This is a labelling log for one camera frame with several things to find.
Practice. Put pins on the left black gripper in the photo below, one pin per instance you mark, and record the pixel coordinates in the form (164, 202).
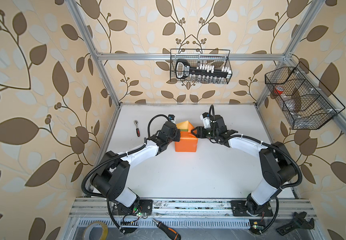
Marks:
(177, 132)

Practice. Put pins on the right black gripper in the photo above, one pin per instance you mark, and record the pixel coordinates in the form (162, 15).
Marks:
(200, 131)

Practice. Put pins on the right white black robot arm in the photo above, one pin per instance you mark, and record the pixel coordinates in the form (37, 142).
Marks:
(279, 169)

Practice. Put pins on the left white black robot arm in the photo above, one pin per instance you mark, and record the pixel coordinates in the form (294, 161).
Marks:
(108, 179)

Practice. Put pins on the black socket set holder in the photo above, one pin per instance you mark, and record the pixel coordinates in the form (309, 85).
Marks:
(184, 70)

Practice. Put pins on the red cap plastic bottle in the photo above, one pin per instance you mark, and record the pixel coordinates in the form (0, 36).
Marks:
(287, 103)

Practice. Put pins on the orange black screwdriver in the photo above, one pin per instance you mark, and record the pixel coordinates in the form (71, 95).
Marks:
(171, 233)

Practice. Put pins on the yellowish packing tape roll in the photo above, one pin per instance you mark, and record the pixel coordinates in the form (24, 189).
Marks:
(95, 231)

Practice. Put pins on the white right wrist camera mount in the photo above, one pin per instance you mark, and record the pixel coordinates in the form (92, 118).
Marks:
(205, 117)

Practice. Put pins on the red handled ratchet wrench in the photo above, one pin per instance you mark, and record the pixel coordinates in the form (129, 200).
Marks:
(137, 128)

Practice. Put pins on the back black wire basket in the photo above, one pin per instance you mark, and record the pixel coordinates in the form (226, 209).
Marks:
(195, 57)

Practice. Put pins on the black wire basket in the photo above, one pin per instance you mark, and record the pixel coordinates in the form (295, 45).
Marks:
(318, 104)
(195, 57)

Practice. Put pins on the right black wire basket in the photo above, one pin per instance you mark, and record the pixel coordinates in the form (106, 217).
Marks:
(318, 104)

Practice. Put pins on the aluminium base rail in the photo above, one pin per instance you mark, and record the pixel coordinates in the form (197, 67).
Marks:
(195, 208)

